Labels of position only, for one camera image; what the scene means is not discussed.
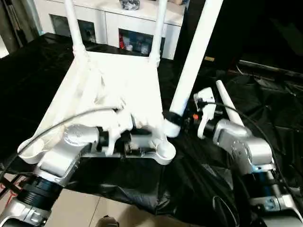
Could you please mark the white plastic table top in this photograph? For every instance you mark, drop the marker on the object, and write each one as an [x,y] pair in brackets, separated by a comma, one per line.
[118,80]

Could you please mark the white plastic table leg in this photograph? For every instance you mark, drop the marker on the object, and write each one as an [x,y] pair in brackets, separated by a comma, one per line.
[74,26]
[229,104]
[158,28]
[194,56]

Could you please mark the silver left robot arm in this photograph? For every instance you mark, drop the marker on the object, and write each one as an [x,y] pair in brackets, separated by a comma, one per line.
[61,156]

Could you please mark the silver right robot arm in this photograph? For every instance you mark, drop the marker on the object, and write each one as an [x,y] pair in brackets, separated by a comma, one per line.
[241,146]

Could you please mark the small tan label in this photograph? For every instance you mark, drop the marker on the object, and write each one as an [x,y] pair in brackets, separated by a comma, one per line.
[209,59]

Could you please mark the black plastic mat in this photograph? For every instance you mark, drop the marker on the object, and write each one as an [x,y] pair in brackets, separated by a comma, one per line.
[274,109]

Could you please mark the red bottle in cabinet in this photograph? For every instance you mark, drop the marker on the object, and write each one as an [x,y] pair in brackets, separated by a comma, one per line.
[122,43]

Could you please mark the long black bar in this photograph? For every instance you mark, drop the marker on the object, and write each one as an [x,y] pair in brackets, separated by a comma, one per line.
[274,66]

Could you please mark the grey object on cabinet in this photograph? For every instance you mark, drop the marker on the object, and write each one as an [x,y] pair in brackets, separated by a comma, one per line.
[130,4]

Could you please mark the white cabinet with glass doors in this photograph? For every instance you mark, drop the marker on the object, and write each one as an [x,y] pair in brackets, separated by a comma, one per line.
[104,14]

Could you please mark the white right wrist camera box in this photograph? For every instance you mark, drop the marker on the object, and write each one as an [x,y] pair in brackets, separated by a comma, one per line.
[204,106]

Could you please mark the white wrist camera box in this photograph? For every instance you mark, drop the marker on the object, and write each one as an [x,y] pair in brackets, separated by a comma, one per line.
[204,106]
[116,125]

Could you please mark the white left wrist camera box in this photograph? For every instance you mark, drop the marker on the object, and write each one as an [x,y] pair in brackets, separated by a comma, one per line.
[116,125]

